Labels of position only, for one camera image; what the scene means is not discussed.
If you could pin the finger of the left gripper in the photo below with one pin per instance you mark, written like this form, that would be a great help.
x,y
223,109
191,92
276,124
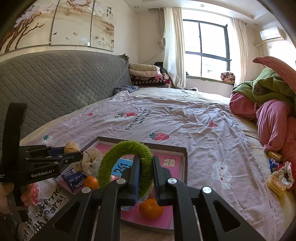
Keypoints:
x,y
38,151
60,159

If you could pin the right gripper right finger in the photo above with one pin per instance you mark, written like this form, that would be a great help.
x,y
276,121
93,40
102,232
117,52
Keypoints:
x,y
199,214

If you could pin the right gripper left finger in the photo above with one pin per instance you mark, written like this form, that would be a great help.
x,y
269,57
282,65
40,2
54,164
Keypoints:
x,y
94,214

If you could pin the brown walnut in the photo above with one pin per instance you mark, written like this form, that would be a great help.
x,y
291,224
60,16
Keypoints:
x,y
71,147

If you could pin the green fuzzy ring scrunchie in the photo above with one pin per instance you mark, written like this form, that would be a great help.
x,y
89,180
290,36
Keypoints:
x,y
114,164

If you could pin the person's left hand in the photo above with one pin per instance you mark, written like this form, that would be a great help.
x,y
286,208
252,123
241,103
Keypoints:
x,y
6,189

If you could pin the dark blue snack packet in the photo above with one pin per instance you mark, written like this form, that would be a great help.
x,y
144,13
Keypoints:
x,y
74,179

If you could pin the small orange tangerine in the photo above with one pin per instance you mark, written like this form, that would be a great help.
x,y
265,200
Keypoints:
x,y
91,182

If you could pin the shallow grey cardboard tray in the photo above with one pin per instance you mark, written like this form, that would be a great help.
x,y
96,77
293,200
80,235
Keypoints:
x,y
173,158

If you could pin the large orange tangerine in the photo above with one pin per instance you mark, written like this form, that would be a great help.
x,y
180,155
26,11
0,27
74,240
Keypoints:
x,y
149,209

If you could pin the pink strawberry print bedsheet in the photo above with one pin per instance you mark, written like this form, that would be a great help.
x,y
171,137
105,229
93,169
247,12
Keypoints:
x,y
224,151

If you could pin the grey quilted headboard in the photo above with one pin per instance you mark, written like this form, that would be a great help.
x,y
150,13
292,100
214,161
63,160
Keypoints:
x,y
69,95

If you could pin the small blue wrapper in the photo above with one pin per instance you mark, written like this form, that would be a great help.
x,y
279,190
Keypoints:
x,y
273,165

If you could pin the golden wrapped snack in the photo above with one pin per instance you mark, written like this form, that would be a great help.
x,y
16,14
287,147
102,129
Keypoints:
x,y
274,155

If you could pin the blue cloth near headboard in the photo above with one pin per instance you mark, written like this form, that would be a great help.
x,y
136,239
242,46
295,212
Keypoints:
x,y
129,88

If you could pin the stack of folded blankets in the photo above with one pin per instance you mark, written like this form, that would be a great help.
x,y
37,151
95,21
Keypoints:
x,y
143,75

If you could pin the pink quilt pile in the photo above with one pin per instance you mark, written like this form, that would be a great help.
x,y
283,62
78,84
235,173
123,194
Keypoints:
x,y
275,119

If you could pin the floral bag on windowsill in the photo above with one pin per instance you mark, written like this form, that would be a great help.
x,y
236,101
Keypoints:
x,y
228,77

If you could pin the green blanket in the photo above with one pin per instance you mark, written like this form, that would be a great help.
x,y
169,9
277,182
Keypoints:
x,y
267,86

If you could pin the dark framed window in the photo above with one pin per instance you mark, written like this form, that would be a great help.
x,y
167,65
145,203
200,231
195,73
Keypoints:
x,y
207,49

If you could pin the left cream curtain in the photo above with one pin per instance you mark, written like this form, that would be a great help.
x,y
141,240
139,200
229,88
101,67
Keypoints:
x,y
172,42

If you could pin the cream curtain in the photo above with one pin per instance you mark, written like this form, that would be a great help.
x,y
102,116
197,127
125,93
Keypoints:
x,y
172,42
242,43

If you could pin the right cream curtain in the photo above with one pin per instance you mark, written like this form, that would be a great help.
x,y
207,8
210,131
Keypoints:
x,y
242,43

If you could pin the white air conditioner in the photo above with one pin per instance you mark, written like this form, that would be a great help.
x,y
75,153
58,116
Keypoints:
x,y
272,34

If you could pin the cream mesh drawstring pouch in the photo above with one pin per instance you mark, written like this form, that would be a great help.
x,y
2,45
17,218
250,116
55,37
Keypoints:
x,y
91,162

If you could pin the floral wall painting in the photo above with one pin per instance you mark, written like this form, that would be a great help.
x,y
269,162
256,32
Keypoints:
x,y
79,23

